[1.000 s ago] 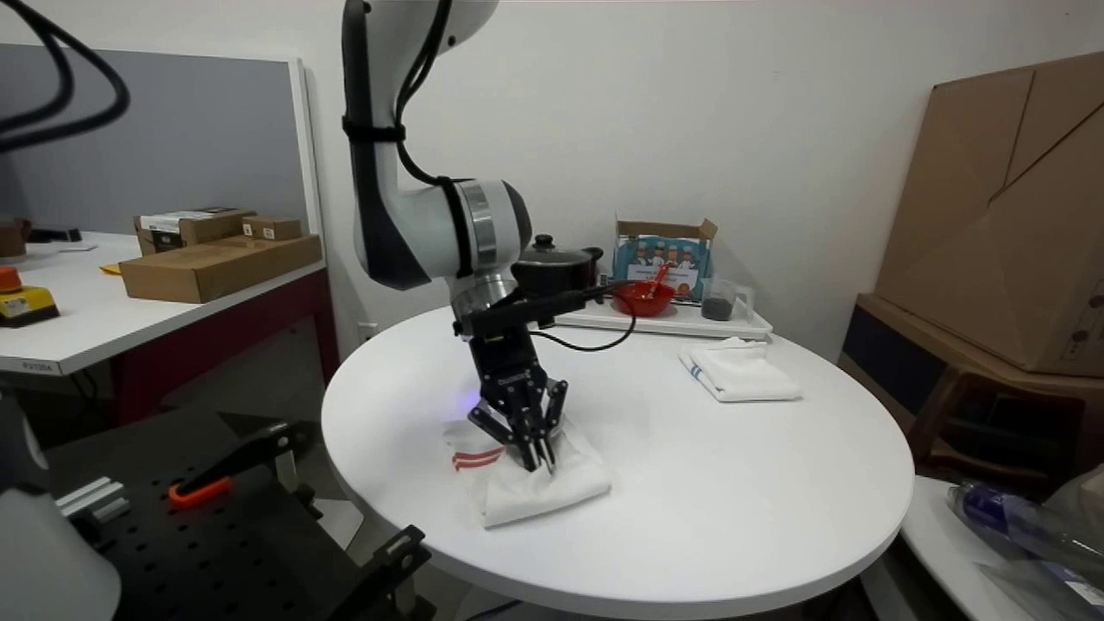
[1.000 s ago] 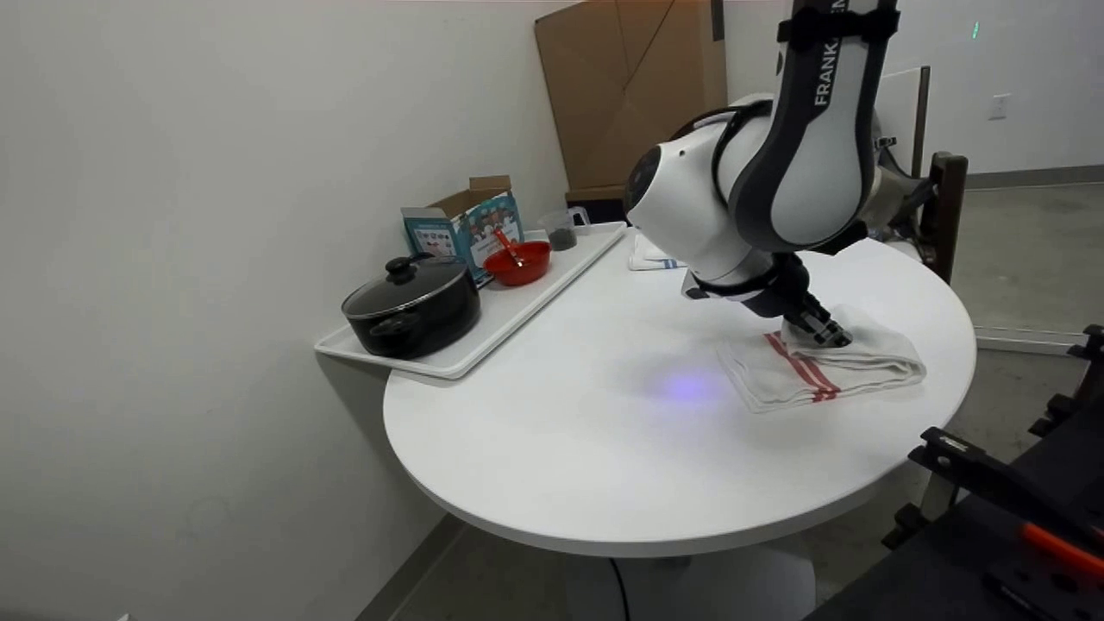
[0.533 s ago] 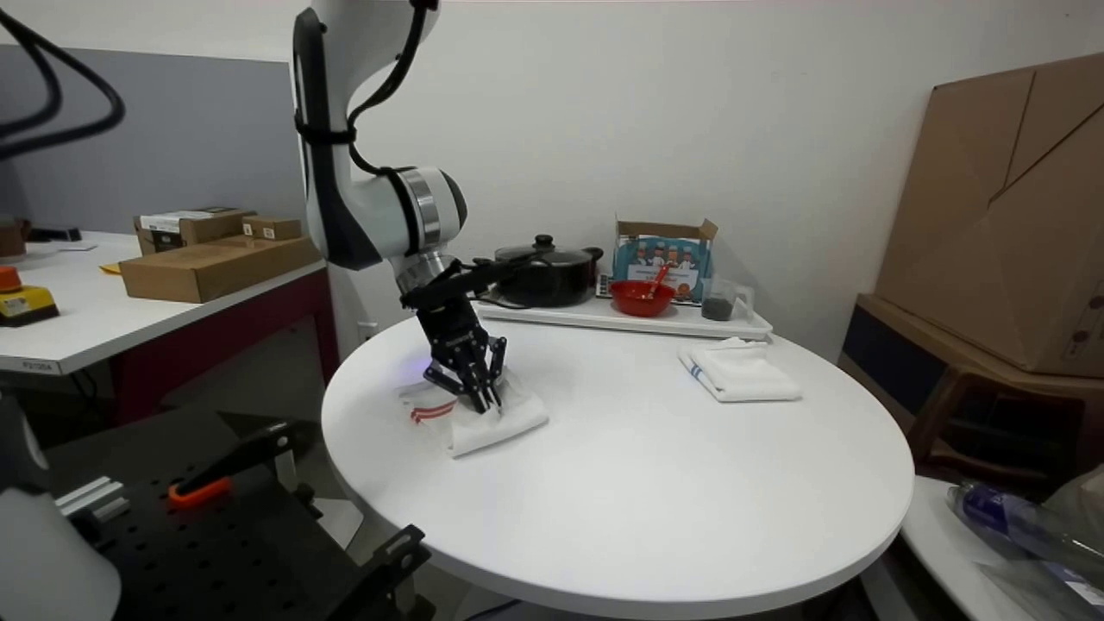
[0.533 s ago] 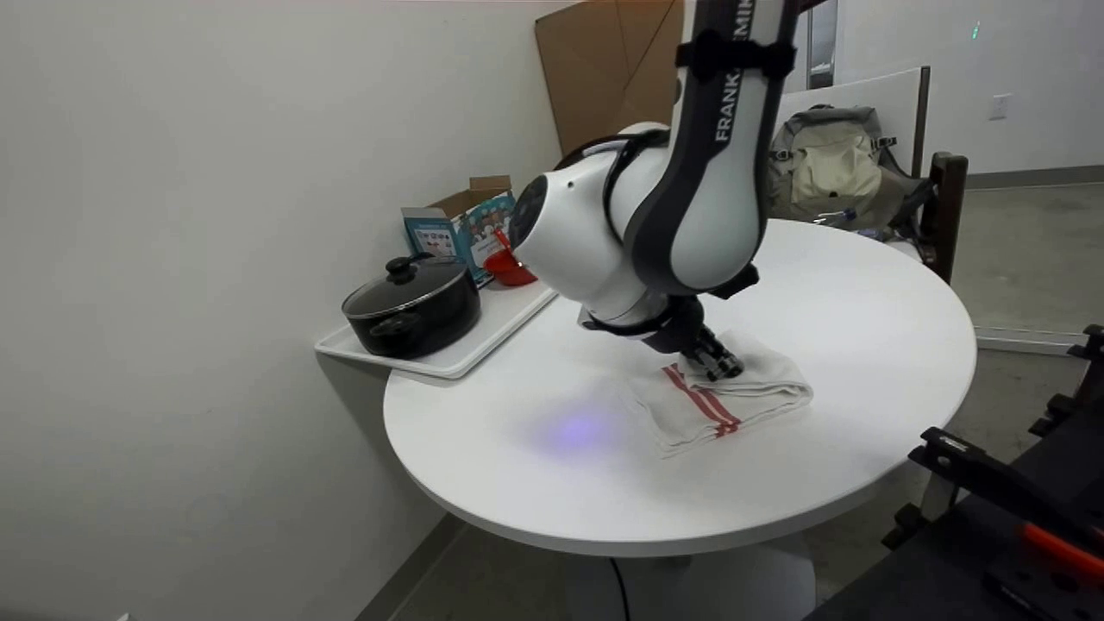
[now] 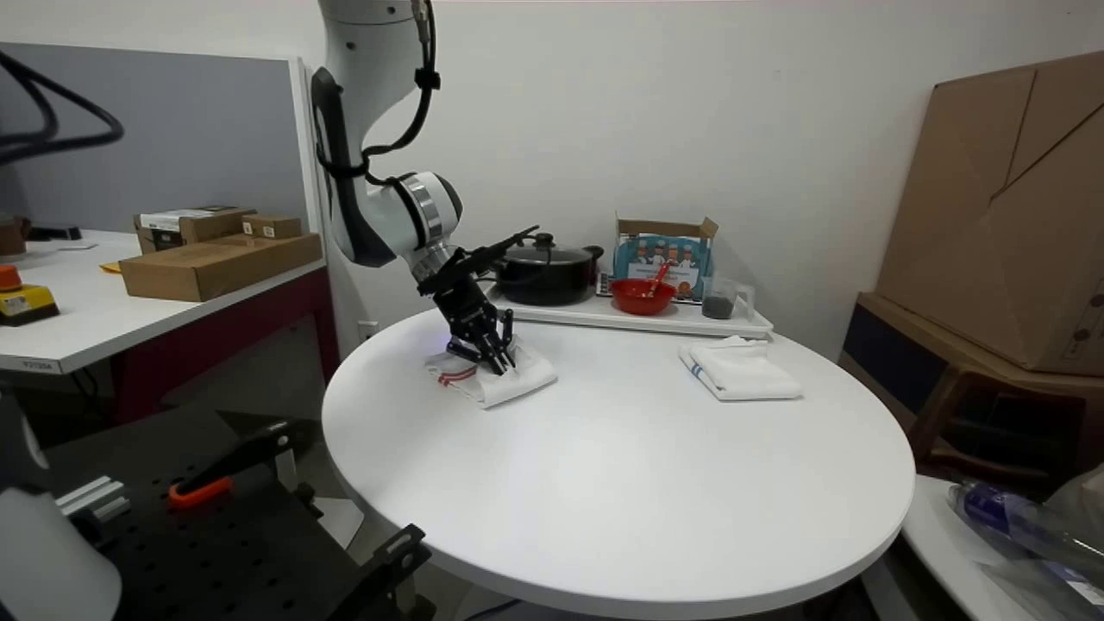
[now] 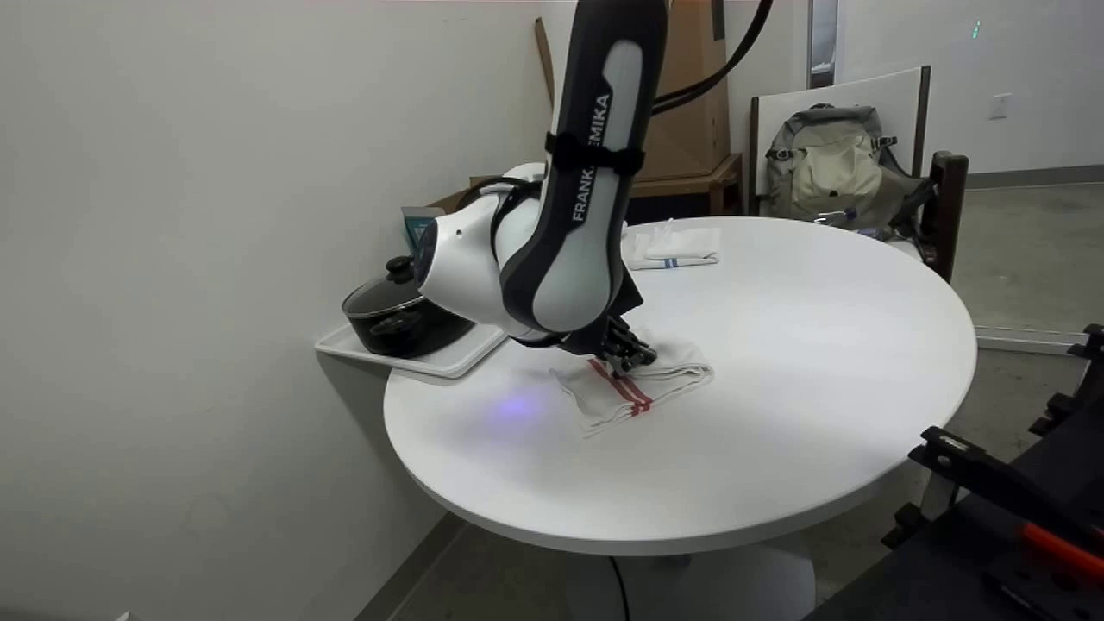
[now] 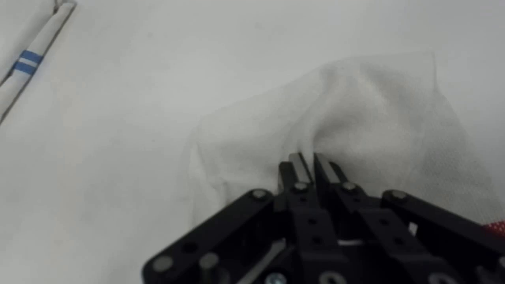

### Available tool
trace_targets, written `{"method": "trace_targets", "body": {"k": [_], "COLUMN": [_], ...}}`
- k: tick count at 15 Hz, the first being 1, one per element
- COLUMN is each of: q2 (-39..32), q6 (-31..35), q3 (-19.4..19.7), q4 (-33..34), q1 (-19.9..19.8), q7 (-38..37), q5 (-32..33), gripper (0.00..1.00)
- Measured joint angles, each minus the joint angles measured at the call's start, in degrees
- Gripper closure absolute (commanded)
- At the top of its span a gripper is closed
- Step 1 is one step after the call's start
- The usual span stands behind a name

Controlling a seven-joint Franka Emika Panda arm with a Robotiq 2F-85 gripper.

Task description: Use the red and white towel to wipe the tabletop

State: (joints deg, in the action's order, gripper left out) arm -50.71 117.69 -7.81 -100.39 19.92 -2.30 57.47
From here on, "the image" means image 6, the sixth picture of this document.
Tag brown wooden stand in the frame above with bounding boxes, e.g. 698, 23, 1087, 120
620, 153, 745, 225

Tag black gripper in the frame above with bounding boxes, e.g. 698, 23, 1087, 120
558, 278, 662, 376

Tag blue striped white folded towel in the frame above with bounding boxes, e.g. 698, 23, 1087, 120
624, 220, 726, 275

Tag black cooking pot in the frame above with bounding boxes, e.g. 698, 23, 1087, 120
337, 252, 484, 362

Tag beige backpack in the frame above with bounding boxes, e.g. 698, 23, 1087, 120
759, 99, 923, 233

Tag large brown cardboard box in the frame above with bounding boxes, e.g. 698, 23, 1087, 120
531, 0, 742, 190

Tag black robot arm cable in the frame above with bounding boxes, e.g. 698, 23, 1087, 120
644, 0, 775, 120

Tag black clamp with orange handle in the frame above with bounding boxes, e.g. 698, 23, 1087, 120
906, 422, 1104, 588

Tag black breadboard table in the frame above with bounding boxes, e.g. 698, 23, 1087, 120
807, 329, 1104, 621

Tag red and white towel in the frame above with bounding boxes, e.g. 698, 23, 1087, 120
550, 340, 718, 437

